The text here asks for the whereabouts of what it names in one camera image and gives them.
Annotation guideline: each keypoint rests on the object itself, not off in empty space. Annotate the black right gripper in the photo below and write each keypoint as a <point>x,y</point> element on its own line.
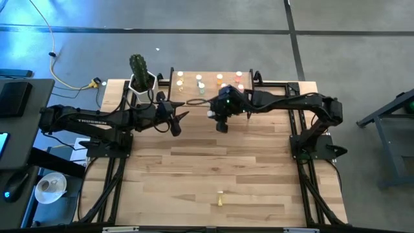
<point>231,102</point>

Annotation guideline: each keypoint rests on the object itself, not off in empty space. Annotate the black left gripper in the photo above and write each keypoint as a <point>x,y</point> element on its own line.
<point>165,113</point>

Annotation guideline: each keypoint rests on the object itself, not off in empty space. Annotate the white round lid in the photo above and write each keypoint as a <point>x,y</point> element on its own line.
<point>210,114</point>

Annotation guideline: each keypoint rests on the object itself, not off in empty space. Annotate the orange medicine bottle white cap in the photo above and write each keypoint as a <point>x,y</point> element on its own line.
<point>219,76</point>
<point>223,85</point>

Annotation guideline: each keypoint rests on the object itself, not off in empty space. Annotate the teal medicine bottle white cap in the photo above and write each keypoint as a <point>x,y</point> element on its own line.
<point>201,85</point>

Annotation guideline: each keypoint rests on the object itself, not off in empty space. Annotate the red medicine bottle white cap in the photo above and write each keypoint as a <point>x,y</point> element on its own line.
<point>240,86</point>
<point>238,74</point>

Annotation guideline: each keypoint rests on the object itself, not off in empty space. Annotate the clear bottle with blue cap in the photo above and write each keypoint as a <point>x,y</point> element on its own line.
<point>198,77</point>

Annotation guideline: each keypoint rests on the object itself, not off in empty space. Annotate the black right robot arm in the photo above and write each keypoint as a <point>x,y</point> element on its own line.
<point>291,102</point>

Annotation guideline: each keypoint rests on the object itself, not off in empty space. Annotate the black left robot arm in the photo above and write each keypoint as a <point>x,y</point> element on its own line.
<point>97,119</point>

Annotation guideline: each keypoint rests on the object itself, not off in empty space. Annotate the wooden shelf black metal legs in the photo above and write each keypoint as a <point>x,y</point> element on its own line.
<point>191,94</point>

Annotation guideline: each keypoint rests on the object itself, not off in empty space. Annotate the white hexagonal plant pot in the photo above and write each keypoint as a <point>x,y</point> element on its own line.
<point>147,95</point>

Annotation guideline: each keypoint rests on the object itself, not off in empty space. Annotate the green cactus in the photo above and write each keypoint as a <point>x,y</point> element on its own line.
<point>139,69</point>

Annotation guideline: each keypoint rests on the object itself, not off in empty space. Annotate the white paper sheet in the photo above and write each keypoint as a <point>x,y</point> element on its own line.
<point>76,152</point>

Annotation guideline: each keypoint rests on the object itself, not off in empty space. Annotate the black desk crossbar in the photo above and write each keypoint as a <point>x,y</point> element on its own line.
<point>55,161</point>

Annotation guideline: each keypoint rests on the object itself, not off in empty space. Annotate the black desk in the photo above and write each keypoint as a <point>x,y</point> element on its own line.
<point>39,136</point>

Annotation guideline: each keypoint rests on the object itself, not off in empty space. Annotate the black rectangular pad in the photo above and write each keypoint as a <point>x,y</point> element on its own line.
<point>14,98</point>

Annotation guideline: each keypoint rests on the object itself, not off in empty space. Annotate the dark flat bar device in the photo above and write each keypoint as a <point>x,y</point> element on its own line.
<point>16,73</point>

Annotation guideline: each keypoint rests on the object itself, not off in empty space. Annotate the blue-grey metal cart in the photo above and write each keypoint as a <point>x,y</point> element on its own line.
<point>388,108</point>

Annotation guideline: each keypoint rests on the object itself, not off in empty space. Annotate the phone with lit screen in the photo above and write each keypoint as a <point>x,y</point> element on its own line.
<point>3,144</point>

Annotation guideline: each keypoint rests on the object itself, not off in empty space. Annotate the black computer mouse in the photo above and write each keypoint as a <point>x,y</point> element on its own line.
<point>14,187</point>

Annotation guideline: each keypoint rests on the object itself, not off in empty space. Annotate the green ball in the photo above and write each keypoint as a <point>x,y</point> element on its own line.
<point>410,106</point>

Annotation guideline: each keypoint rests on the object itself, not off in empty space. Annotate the black aluminium table frame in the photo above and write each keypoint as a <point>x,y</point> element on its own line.
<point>275,84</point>

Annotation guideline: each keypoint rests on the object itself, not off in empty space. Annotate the silver metal bracket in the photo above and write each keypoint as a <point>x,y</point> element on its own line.
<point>300,230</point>
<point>120,229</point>

